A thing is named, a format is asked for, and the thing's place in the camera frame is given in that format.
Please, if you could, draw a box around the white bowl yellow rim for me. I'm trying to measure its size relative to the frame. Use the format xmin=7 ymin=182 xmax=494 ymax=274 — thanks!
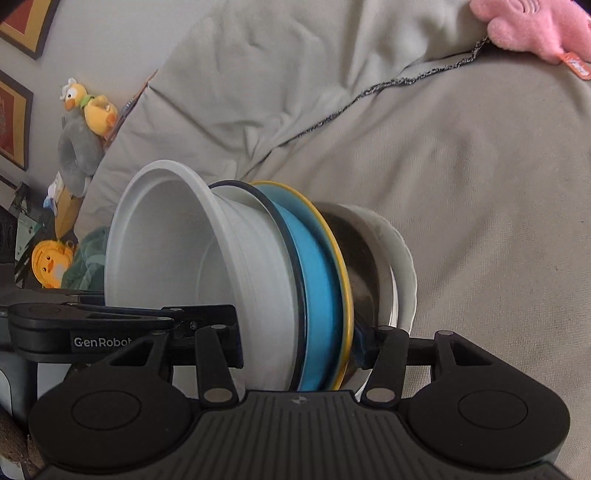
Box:
xmin=253 ymin=181 xmax=353 ymax=391

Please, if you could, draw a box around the blue enamel bowl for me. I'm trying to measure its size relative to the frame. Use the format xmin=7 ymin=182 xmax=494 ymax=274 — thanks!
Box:
xmin=209 ymin=179 xmax=346 ymax=392

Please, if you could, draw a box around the plain white ceramic bowl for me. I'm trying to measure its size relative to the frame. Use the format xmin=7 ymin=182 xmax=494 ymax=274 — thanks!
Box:
xmin=346 ymin=205 xmax=418 ymax=334

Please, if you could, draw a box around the stainless steel bowl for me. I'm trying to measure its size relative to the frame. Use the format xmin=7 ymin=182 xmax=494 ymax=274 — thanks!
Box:
xmin=315 ymin=202 xmax=399 ymax=393

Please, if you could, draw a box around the white plastic tub bowl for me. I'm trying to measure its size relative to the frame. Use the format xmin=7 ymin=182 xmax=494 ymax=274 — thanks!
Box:
xmin=104 ymin=160 xmax=296 ymax=390

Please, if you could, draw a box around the green towel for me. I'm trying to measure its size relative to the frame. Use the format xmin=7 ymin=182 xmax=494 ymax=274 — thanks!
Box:
xmin=61 ymin=227 xmax=109 ymax=292

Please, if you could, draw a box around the orange round duck toy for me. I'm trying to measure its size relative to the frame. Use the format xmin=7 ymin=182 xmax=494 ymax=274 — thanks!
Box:
xmin=31 ymin=240 xmax=76 ymax=289

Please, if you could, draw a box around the grey plush toy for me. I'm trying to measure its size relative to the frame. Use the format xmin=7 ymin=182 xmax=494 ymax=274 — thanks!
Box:
xmin=58 ymin=110 xmax=104 ymax=198

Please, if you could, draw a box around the yellow duck plush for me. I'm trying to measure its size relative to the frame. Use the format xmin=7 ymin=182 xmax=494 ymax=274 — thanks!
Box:
xmin=60 ymin=78 xmax=119 ymax=140

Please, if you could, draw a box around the beige sofa cover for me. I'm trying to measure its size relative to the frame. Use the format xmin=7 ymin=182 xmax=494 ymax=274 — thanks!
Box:
xmin=75 ymin=1 xmax=590 ymax=479

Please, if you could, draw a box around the framed red picture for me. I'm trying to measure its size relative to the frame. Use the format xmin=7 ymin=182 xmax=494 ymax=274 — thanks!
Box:
xmin=1 ymin=0 xmax=60 ymax=60

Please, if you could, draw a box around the pink plush toy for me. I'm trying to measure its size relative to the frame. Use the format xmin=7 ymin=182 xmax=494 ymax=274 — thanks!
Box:
xmin=469 ymin=0 xmax=590 ymax=81

